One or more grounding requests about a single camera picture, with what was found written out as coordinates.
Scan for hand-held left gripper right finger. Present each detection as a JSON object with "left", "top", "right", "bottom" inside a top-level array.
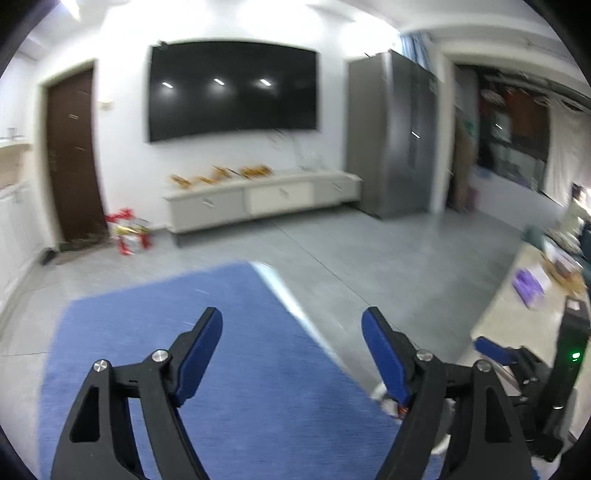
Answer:
[{"left": 361, "top": 307, "right": 532, "bottom": 480}]

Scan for white television cabinet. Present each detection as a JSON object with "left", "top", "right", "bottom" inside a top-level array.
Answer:
[{"left": 161, "top": 168, "right": 362, "bottom": 236}]

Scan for red gift bag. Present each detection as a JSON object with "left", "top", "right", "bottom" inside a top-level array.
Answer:
[{"left": 105, "top": 209, "right": 153, "bottom": 256}]

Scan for blue curtain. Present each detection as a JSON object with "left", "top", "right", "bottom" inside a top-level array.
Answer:
[{"left": 399, "top": 32, "right": 433, "bottom": 70}]

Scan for white hanging sheet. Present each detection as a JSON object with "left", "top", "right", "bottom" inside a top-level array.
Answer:
[{"left": 542, "top": 99, "right": 591, "bottom": 209}]

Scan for grey refrigerator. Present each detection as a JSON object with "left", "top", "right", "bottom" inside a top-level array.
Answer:
[{"left": 347, "top": 50, "right": 439, "bottom": 220}]

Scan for blue table mat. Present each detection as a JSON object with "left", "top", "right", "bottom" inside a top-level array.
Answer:
[{"left": 38, "top": 262, "right": 444, "bottom": 480}]

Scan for beige table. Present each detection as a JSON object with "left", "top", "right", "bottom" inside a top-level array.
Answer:
[{"left": 470, "top": 240, "right": 591, "bottom": 366}]

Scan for long golden dragon ornament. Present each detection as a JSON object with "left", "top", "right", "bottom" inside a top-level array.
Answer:
[{"left": 170, "top": 165, "right": 239, "bottom": 190}]

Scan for black wall television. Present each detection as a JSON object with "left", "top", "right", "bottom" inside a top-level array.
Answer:
[{"left": 148, "top": 41, "right": 320, "bottom": 144}]

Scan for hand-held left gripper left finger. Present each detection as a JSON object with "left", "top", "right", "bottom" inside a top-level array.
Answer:
[{"left": 50, "top": 307, "right": 223, "bottom": 480}]

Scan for dark brown door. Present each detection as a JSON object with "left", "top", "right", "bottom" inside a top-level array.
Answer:
[{"left": 45, "top": 71, "right": 109, "bottom": 243}]

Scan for assorted snack packets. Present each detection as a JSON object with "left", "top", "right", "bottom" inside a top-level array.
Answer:
[{"left": 542, "top": 240, "right": 590, "bottom": 296}]

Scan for purple box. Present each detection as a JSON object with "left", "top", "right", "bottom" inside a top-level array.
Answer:
[{"left": 513, "top": 268, "right": 546, "bottom": 308}]

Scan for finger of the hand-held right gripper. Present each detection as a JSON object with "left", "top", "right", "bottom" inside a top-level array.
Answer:
[
  {"left": 513, "top": 347, "right": 548, "bottom": 394},
  {"left": 475, "top": 337, "right": 525, "bottom": 367}
]

